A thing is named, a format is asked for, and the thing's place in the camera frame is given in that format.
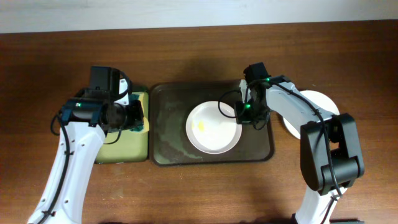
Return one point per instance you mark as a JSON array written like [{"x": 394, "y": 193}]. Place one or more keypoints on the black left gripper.
[{"x": 137, "y": 112}]

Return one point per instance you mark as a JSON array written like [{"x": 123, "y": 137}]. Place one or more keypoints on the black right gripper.
[{"x": 242, "y": 119}]

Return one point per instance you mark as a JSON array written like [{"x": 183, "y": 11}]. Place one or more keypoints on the pink plate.
[{"x": 211, "y": 128}]

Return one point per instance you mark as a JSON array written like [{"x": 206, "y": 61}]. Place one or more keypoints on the green yellow scrub sponge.
[{"x": 135, "y": 113}]

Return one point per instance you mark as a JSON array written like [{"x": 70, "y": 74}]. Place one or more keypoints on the pale blue plate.
[{"x": 319, "y": 99}]

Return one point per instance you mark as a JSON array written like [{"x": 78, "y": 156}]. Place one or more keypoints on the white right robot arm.
[{"x": 330, "y": 152}]

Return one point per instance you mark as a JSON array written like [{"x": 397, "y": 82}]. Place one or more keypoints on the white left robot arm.
[{"x": 63, "y": 198}]

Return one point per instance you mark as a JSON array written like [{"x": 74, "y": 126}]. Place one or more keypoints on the black sponge tray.
[{"x": 140, "y": 88}]

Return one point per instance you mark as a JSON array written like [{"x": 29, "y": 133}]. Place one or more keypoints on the dark brown serving tray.
[{"x": 170, "y": 105}]

